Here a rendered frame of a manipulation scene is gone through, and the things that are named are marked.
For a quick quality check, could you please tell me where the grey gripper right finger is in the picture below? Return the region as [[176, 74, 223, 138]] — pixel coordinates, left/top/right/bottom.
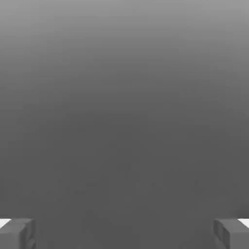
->
[[213, 218, 249, 249]]

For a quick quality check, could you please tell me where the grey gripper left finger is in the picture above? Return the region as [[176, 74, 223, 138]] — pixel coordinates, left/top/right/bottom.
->
[[0, 218, 37, 249]]

